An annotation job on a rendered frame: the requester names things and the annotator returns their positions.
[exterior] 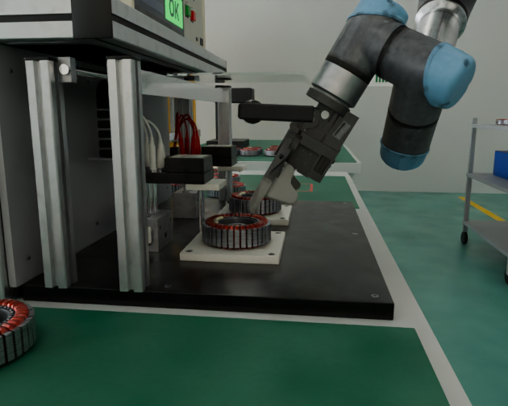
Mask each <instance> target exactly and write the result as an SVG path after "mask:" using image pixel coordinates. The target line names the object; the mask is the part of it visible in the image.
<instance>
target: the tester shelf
mask: <svg viewBox="0 0 508 406"><path fill-rule="evenodd" d="M0 44H4V45H7V46H11V47H15V48H22V49H26V50H30V51H34V52H41V53H44V54H49V55H53V56H59V57H61V56H70V57H73V58H75V60H78V61H82V62H86V63H90V64H96V65H101V66H104V67H107V64H106V56H135V57H138V58H140V59H141V61H140V67H141V70H144V71H148V72H151V73H157V74H160V75H164V76H166V73H226V72H227V61H226V60H223V59H222V58H220V57H218V56H216V55H215V54H213V53H211V52H209V51H207V50H206V49H205V48H202V47H200V46H199V45H197V44H195V43H194V42H192V41H190V40H188V39H187V38H185V37H183V36H182V35H179V34H177V33H176V32H175V31H172V30H171V29H169V28H167V27H166V26H164V25H162V24H160V23H158V22H157V21H155V20H154V19H151V18H149V17H148V16H147V15H145V14H143V13H141V12H139V11H138V10H136V9H134V8H132V7H131V6H128V5H127V4H126V3H124V2H121V1H120V0H0Z"/></svg>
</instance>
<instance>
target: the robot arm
mask: <svg viewBox="0 0 508 406"><path fill-rule="evenodd" d="M476 1H477V0H418V9H417V14H416V17H415V20H414V29H415V30H413V29H410V28H409V27H408V26H407V25H406V23H407V21H408V18H409V16H408V14H407V12H406V10H405V9H404V8H403V7H402V6H401V5H399V4H398V3H397V2H395V1H393V0H360V1H359V3H358V5H357V6H356V8H355V10H354V11H353V12H352V14H351V15H349V16H348V18H347V20H346V23H345V25H344V28H343V29H342V31H341V32H340V34H339V36H338V38H337V40H336V41H335V43H334V44H333V46H332V48H331V50H330V51H329V53H328V54H327V57H326V59H325V60H324V61H323V63H322V65H321V66H320V68H319V70H318V71H317V73H316V75H315V76H314V79H313V81H312V82H311V84H312V85H313V86H314V87H313V88H311V87H310V88H309V89H308V91H307V93H306V95H307V96H309V97H311V98H312V99H314V100H316V101H317V102H318V105H317V106H316V107H313V106H298V105H278V104H261V102H259V101H257V100H249V101H246V102H245V103H240V104H239V105H238V118H239V119H243V120H244V121H245V122H247V123H250V124H256V123H258V122H260V120H261V121H280V122H291V123H290V125H289V129H288V131H287V133H286V135H285V137H284V138H283V140H282V141H281V143H280V145H279V147H278V149H277V150H276V152H275V154H274V155H275V158H274V160H273V162H272V163H271V164H270V166H269V168H268V170H267V172H266V173H265V174H264V176H263V178H262V180H261V182H260V183H259V185H258V186H257V188H256V190H255V192H254V193H253V195H252V197H251V199H250V214H251V215H253V214H254V213H255V211H256V209H257V207H258V206H259V204H260V203H261V201H262V199H263V198H268V199H270V200H274V201H279V202H282V203H285V204H288V205H292V204H294V203H295V202H296V201H297V199H298V193H297V192H296V191H295V190H297V189H299V188H300V186H301V184H300V182H299V181H298V179H297V178H296V177H295V175H294V171H295V169H297V172H299V173H301V174H302V175H304V176H305V177H307V178H308V177H309V178H311V179H312V180H314V181H316V182H319V183H320V182H321V180H322V179H323V177H324V176H325V174H326V173H327V171H328V169H329V168H330V167H331V165H332V164H334V162H335V158H336V156H337V155H338V154H339V151H340V149H341V147H342V145H343V144H344V142H345V140H346V138H347V137H348V135H349V134H350V132H351V131H352V128H353V127H354V126H355V125H356V122H357V121H358V119H359V118H358V117H357V116H355V115H354V114H352V113H350V109H349V108H355V106H356V104H357V102H358V101H359V100H360V98H361V96H362V94H363V93H364V91H365V90H366V88H367V87H368V85H369V83H370V81H371V80H372V79H373V77H374V75H377V76H378V77H380V78H381V79H383V80H385V81H388V82H389V83H391V84H393V88H392V93H391V96H390V100H389V107H388V112H387V115H386V120H385V127H384V131H383V135H382V137H381V140H380V143H381V148H380V155H381V158H382V160H383V161H384V162H385V163H386V164H387V165H388V166H390V167H391V168H394V169H397V170H401V171H409V170H413V169H416V168H418V167H419V166H420V165H421V164H422V163H423V162H424V160H425V158H426V156H427V154H428V153H429V151H430V145H431V140H432V138H433V135H434V133H435V128H436V125H437V122H438V120H439V116H440V114H441V111H442V109H449V108H451V107H453V106H454V105H455V104H456V103H457V102H458V101H459V100H460V99H461V98H462V97H463V95H464V93H465V92H466V90H467V89H468V85H469V84H470V82H471V81H472V79H473V76H474V73H475V71H476V62H475V60H474V59H473V57H472V56H470V55H469V54H467V53H465V52H464V51H462V50H460V49H458V48H456V41H457V39H459V38H460V37H461V36H462V34H463V33H464V30H465V28H466V25H467V22H468V18H469V16H470V14H471V12H472V10H473V7H474V5H475V3H476ZM324 110H325V111H327V112H328V113H329V117H328V118H326V119H324V118H322V117H321V113H322V112H323V111H324ZM285 162H286V163H285Z"/></svg>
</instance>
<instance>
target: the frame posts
mask: <svg viewBox="0 0 508 406"><path fill-rule="evenodd" d="M24 60H25V66H26V75H27V93H28V102H29V111H30V120H31V138H32V147H33V156H34V165H35V183H36V192H37V201H38V210H39V220H40V237H41V246H42V256H43V265H44V282H45V287H46V288H54V287H55V286H58V288H68V287H70V286H71V284H74V283H76V282H77V261H76V250H75V239H74V228H73V207H72V197H71V185H70V175H69V154H68V143H67V132H66V121H65V100H64V90H63V83H60V80H59V69H58V59H57V58H52V57H48V56H39V57H24ZM140 61H141V59H140V58H138V57H135V56H106V64H107V78H108V93H109V107H110V134H111V148H112V163H113V177H114V191H115V218H116V232H117V247H118V261H119V288H120V292H128V291H129V290H130V289H133V290H134V292H143V291H144V290H145V289H146V288H145V287H148V286H149V285H150V267H149V249H148V212H147V194H146V176H145V158H144V122H143V103H142V85H141V67H140ZM217 87H218V89H223V90H226V103H219V102H218V143H219V145H232V129H231V86H229V85H217ZM177 104H178V113H179V116H180V115H181V114H183V115H184V114H188V115H189V116H190V117H191V118H192V120H193V100H186V99H177Z"/></svg>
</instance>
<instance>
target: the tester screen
mask: <svg viewBox="0 0 508 406"><path fill-rule="evenodd" d="M157 1H159V2H161V3H162V4H163V10H164V14H161V13H160V12H159V11H157V10H155V9H154V8H152V7H151V6H149V5H148V4H146V3H145V2H143V1H141V0H135V4H136V5H138V6H140V7H142V8H143V9H145V10H146V11H148V12H150V13H151V14H153V15H155V16H156V17H158V18H159V19H162V20H163V21H165V22H166V23H168V24H170V25H171V26H173V27H175V28H176V29H178V30H179V31H182V32H183V29H181V28H180V27H179V26H177V25H175V24H174V23H172V22H170V21H168V20H167V19H166V18H165V0H157Z"/></svg>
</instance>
